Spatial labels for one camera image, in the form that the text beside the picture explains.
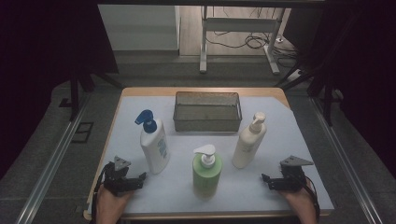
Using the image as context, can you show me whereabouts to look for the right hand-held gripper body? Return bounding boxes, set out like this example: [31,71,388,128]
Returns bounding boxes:
[279,155,315,191]

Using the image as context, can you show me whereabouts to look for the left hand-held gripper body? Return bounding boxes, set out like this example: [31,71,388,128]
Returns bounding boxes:
[103,155,138,198]

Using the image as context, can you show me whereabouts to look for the white bottle with blue pump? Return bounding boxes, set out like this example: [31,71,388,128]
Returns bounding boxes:
[134,109,171,175]

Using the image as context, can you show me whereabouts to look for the cream pump bottle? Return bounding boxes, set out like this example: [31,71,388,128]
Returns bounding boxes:
[231,111,268,170]

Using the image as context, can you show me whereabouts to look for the green bottle with white pump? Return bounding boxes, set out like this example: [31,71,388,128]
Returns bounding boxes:
[191,144,223,200]

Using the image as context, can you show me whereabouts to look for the grey mesh basket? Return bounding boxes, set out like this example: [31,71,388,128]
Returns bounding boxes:
[173,91,243,133]

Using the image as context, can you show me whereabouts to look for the person's left hand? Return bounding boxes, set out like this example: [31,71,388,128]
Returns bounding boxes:
[96,186,135,217]

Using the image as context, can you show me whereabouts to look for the person's right hand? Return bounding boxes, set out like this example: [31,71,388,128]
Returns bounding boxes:
[278,180,316,213]

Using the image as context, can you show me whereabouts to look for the light blue table mat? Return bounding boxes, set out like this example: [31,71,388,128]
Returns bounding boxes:
[87,95,334,216]

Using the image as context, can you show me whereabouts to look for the black metal stand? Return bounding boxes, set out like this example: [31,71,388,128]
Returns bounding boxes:
[275,60,336,127]
[68,69,125,122]

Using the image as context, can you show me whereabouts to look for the white power strip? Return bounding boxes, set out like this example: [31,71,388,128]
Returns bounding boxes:
[287,69,304,84]

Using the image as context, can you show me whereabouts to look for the dark curtain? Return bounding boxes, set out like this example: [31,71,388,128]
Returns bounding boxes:
[0,0,120,179]
[283,0,396,179]

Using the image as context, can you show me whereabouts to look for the white board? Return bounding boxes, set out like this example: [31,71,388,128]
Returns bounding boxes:
[97,4,181,52]

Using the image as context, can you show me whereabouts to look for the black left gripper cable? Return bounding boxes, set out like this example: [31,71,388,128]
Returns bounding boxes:
[91,161,116,224]

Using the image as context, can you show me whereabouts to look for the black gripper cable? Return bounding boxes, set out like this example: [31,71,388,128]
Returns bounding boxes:
[304,175,321,222]
[91,161,116,224]

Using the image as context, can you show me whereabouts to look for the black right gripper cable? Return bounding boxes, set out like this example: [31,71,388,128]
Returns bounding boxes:
[304,175,321,222]

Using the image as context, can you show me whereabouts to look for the aluminium rail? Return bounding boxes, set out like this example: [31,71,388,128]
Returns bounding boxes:
[310,96,383,224]
[15,92,92,224]

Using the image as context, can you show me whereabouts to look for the black floor cables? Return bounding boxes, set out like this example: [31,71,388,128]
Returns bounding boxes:
[205,6,300,68]

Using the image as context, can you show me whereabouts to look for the white metal desk frame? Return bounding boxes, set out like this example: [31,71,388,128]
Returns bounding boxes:
[199,6,286,76]

